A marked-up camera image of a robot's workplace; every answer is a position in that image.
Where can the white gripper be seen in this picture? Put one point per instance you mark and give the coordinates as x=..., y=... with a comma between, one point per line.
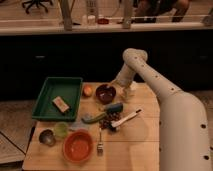
x=127, y=93

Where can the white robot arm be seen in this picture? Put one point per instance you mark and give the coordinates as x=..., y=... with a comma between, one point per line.
x=183, y=132

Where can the dark purple bowl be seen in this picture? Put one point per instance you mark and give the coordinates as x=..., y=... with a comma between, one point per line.
x=105, y=94

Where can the orange bowl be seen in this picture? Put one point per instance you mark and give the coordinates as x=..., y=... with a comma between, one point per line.
x=78, y=146

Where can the white cup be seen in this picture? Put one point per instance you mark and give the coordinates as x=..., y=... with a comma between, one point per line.
x=134, y=86

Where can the teal sponge block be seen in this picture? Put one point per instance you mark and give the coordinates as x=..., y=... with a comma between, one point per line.
x=112, y=108

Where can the white dish brush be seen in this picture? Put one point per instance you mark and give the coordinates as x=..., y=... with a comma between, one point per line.
x=115, y=124

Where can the bunch of red grapes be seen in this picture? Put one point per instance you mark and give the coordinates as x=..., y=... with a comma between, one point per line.
x=105, y=123

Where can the red orange apple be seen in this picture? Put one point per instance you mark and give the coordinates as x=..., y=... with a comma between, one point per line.
x=87, y=91

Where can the grey blue cloth piece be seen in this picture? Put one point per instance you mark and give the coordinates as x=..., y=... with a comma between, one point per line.
x=74, y=126

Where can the green plastic tray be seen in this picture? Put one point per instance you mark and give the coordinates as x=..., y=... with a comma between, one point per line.
x=68, y=88

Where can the silver fork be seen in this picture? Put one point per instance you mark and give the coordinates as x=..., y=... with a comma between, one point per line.
x=100, y=143

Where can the tan sponge block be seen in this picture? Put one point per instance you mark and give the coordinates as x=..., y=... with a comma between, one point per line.
x=60, y=104

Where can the small red dish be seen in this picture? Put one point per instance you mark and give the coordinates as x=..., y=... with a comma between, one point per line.
x=103, y=21

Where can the light green cup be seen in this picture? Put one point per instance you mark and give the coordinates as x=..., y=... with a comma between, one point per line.
x=61, y=129

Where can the white container pair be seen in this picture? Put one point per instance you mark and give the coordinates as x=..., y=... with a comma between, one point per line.
x=88, y=20

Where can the seated person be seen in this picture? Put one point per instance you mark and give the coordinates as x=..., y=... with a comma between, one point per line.
x=148, y=10

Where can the dark metal cup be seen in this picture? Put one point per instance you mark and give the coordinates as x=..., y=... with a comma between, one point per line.
x=47, y=137

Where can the black office chair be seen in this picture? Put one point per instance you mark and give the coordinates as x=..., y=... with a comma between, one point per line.
x=38, y=3

